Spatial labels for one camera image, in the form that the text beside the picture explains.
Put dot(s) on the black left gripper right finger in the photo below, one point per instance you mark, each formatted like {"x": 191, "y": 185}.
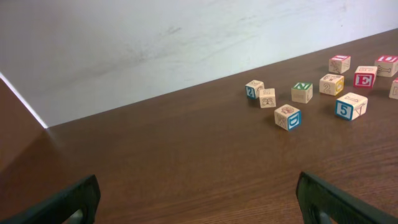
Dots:
{"x": 321, "y": 202}

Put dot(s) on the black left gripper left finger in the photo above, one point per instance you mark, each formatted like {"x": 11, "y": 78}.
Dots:
{"x": 76, "y": 204}

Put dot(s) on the wooden block blue letter D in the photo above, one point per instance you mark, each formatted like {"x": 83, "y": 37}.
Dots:
{"x": 288, "y": 117}

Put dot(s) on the wooden block blue number 5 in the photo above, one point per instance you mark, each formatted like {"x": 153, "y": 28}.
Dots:
{"x": 351, "y": 106}

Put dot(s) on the wooden block red letter E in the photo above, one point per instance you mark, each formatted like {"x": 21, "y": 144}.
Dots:
{"x": 365, "y": 76}

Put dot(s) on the wooden block red letter Y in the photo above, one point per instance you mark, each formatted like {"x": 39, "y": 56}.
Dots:
{"x": 394, "y": 90}

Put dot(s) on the wooden block red letter U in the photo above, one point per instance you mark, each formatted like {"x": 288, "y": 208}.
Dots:
{"x": 386, "y": 65}

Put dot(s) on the wooden block green letter N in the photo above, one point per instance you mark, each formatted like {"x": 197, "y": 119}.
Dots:
{"x": 302, "y": 92}

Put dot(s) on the plain wooden picture block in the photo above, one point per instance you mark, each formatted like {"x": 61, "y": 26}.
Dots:
{"x": 267, "y": 98}

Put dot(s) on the wooden block yellow number 2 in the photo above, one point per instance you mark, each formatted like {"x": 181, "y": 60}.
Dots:
{"x": 331, "y": 84}

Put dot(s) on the wooden block blue number 2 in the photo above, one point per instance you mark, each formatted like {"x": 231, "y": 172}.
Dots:
{"x": 253, "y": 88}

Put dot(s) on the wooden block red letter I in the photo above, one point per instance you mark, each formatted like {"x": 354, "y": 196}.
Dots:
{"x": 339, "y": 64}

